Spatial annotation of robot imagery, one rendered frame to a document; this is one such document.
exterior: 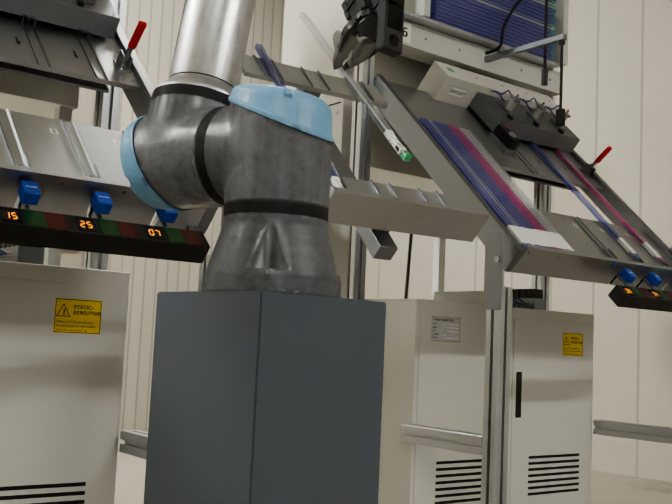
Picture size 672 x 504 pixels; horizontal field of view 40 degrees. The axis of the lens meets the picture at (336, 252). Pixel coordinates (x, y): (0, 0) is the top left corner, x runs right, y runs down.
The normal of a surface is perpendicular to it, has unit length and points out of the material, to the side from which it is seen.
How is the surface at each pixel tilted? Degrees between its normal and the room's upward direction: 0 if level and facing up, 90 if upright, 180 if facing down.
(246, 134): 90
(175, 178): 124
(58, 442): 90
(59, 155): 43
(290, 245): 72
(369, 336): 90
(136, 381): 90
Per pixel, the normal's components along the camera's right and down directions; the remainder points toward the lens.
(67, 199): 0.42, 0.64
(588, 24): -0.71, -0.11
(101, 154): 0.45, -0.76
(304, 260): 0.49, -0.36
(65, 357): 0.61, -0.05
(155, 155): -0.56, -0.03
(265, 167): -0.17, -0.11
